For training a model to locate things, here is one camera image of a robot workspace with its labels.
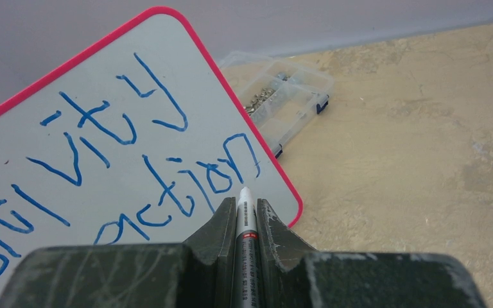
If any red framed whiteboard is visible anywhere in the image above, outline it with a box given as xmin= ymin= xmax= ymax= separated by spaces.
xmin=0 ymin=6 xmax=303 ymax=294

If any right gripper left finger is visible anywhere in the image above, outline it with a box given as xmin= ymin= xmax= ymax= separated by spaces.
xmin=0 ymin=197 xmax=236 ymax=307

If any clear plastic screw box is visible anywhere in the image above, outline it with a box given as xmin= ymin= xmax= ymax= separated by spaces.
xmin=218 ymin=51 xmax=334 ymax=157

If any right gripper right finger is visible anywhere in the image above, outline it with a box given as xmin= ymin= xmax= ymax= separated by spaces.
xmin=256 ymin=199 xmax=486 ymax=307

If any white whiteboard marker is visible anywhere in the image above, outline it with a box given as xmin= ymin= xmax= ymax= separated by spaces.
xmin=231 ymin=187 xmax=263 ymax=307

